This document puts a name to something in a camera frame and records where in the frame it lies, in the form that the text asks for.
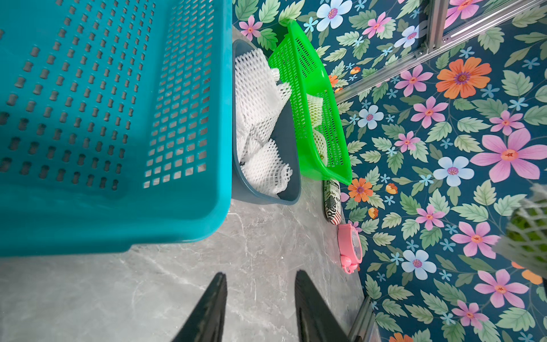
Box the white foam net remaining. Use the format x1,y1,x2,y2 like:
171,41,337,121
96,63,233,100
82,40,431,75
234,49,293,197

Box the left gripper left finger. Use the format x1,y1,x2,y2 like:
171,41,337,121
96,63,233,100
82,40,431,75
172,272,228,342

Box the white foam net sleeve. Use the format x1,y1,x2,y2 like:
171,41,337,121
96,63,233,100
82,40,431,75
307,94,323,128

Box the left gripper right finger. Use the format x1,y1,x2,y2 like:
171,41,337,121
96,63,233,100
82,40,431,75
295,270,348,342

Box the green custard apple back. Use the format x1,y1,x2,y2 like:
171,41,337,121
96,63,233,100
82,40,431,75
507,207,546,255

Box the teal plastic basket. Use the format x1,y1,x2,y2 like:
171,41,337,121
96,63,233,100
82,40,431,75
1,1,233,257

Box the patterned black white can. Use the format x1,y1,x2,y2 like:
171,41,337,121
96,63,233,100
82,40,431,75
323,180,342,225

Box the white foam net back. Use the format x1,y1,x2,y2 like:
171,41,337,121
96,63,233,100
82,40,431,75
493,183,546,279

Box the green plastic basket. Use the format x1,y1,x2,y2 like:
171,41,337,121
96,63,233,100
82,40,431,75
269,21,353,185

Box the pink alarm clock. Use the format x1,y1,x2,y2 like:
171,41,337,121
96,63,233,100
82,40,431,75
337,224,363,274

